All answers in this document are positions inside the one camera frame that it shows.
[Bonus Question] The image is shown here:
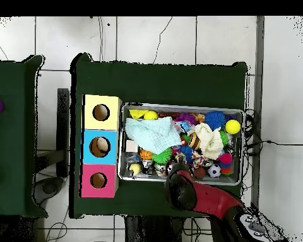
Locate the pink spiky ball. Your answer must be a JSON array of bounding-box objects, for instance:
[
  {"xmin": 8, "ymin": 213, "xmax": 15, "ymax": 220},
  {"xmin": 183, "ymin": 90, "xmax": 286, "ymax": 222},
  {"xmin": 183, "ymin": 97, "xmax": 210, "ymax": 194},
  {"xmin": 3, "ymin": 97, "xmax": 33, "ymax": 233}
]
[{"xmin": 217, "ymin": 153, "xmax": 234, "ymax": 165}]

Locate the dark green table cloth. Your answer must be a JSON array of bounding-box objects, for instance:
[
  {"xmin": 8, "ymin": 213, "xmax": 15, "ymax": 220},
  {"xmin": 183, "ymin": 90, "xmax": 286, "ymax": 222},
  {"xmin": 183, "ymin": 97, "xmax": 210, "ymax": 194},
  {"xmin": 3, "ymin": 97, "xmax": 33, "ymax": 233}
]
[
  {"xmin": 69, "ymin": 52, "xmax": 249, "ymax": 219},
  {"xmin": 0, "ymin": 54, "xmax": 49, "ymax": 217}
]

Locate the yellow cheese wedge toy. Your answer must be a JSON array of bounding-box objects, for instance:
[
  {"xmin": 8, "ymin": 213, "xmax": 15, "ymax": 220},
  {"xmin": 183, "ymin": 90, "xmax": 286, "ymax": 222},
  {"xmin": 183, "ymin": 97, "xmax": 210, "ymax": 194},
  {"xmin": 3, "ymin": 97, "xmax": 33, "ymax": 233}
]
[{"xmin": 129, "ymin": 108, "xmax": 150, "ymax": 121}]

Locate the black power cable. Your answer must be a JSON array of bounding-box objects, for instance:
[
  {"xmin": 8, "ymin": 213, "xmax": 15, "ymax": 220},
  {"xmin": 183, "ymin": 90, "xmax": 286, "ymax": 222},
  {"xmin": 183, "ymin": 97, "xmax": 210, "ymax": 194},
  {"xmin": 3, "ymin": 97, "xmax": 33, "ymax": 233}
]
[{"xmin": 244, "ymin": 140, "xmax": 303, "ymax": 149}]

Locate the yellow smiley face ball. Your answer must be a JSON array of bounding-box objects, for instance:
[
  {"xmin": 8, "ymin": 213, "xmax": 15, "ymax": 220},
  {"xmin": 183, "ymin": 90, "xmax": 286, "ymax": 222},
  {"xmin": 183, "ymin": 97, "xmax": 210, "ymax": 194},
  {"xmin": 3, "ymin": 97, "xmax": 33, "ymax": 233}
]
[{"xmin": 143, "ymin": 110, "xmax": 159, "ymax": 121}]

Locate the large blue spiky ball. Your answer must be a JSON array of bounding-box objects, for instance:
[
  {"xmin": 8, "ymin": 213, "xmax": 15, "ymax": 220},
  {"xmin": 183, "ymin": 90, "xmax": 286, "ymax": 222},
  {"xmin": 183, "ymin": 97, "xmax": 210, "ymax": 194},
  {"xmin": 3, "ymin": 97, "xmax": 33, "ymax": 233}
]
[{"xmin": 205, "ymin": 110, "xmax": 227, "ymax": 131}]

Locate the plain yellow ball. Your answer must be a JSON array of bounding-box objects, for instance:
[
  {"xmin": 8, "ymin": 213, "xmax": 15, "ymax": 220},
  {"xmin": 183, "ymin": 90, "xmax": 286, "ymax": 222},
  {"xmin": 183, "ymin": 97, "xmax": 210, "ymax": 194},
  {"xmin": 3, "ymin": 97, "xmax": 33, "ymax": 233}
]
[{"xmin": 225, "ymin": 119, "xmax": 242, "ymax": 135}]

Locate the wooden box with three holes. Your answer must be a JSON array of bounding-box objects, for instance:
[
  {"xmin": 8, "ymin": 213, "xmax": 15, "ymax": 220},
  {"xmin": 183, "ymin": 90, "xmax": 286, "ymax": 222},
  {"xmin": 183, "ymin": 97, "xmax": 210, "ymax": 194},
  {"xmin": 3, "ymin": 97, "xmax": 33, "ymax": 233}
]
[{"xmin": 80, "ymin": 94, "xmax": 123, "ymax": 199}]

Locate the purple knobbly rubber toy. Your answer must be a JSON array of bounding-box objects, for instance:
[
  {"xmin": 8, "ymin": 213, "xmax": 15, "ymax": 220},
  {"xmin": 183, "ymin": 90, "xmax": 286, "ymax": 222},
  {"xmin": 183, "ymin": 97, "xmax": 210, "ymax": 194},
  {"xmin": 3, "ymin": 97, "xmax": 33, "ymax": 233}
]
[{"xmin": 175, "ymin": 113, "xmax": 198, "ymax": 125}]

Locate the cream white cloth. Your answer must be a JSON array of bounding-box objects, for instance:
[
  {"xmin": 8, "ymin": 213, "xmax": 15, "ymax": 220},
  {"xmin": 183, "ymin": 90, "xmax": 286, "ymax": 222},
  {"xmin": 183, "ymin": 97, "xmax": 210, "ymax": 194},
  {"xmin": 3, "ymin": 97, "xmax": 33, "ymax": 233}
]
[{"xmin": 187, "ymin": 122, "xmax": 224, "ymax": 161}]

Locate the grey round seat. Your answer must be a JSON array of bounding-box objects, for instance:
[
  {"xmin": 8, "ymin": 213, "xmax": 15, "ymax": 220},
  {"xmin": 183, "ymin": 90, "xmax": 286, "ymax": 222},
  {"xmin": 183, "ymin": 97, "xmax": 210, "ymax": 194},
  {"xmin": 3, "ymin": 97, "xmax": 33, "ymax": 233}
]
[{"xmin": 34, "ymin": 176, "xmax": 64, "ymax": 205}]

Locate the shallow wire mesh bin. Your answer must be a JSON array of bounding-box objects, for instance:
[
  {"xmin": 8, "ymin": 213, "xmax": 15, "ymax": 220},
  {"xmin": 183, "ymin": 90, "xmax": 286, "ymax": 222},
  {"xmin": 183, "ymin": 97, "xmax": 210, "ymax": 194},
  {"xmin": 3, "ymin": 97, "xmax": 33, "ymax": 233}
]
[{"xmin": 117, "ymin": 102, "xmax": 245, "ymax": 187}]

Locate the black and white soccer ball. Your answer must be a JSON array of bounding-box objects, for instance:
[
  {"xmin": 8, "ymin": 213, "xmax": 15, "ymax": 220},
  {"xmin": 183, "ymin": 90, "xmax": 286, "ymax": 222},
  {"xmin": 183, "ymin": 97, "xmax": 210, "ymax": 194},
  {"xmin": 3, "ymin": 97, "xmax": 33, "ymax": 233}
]
[{"xmin": 207, "ymin": 163, "xmax": 222, "ymax": 178}]

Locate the mint green cloth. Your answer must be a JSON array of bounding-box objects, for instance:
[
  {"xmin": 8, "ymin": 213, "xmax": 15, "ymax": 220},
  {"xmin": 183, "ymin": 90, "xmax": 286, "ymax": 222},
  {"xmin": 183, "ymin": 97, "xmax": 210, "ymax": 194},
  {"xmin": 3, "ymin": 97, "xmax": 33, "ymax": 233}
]
[{"xmin": 124, "ymin": 116, "xmax": 182, "ymax": 155}]

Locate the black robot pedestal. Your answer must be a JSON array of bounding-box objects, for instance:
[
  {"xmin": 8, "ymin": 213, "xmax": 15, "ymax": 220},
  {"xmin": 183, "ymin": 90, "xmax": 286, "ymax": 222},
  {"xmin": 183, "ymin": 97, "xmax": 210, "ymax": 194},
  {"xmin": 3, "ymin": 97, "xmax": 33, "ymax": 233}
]
[{"xmin": 124, "ymin": 215, "xmax": 185, "ymax": 242}]

